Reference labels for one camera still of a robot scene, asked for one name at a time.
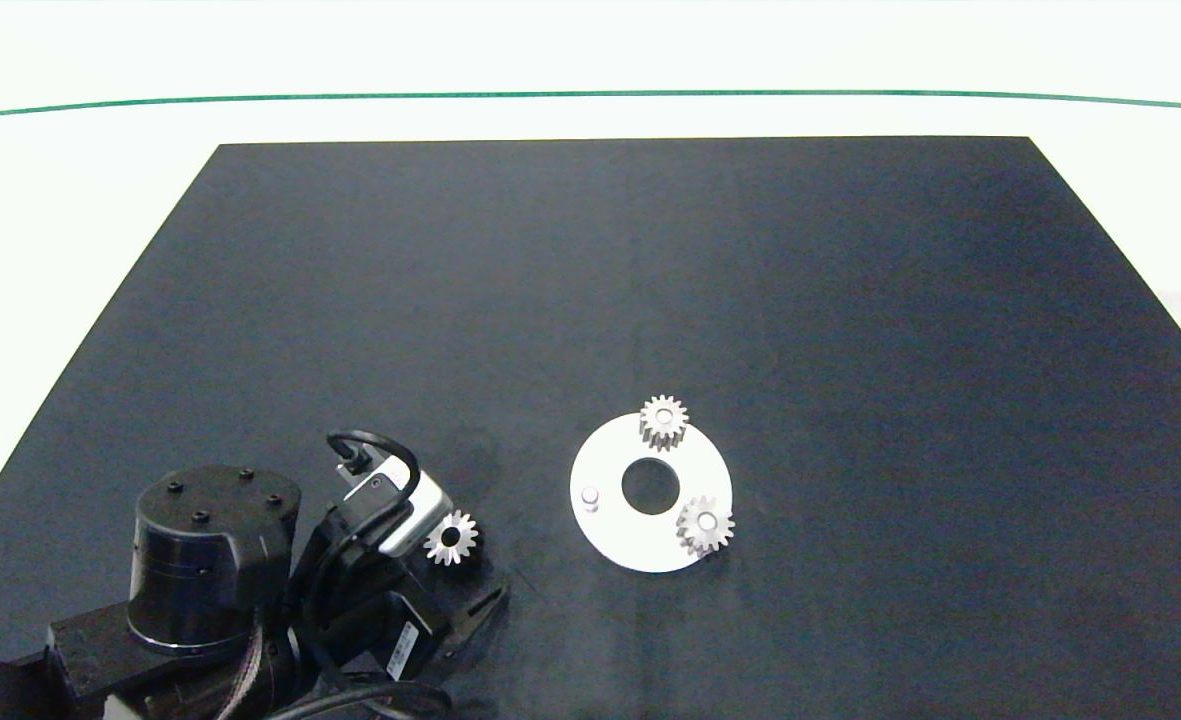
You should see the small steel gear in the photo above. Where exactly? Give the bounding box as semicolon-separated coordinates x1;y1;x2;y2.
676;496;736;558
639;395;690;453
423;509;482;568

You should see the round white plate with pins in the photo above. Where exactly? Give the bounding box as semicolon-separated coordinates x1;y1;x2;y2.
569;412;734;574

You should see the dark mat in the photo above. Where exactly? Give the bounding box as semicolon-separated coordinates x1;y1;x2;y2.
0;136;1181;720

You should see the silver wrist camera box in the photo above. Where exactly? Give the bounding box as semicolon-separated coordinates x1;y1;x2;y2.
343;470;454;558

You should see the black cable loop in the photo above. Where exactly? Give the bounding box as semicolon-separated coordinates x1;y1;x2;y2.
295;430;422;611

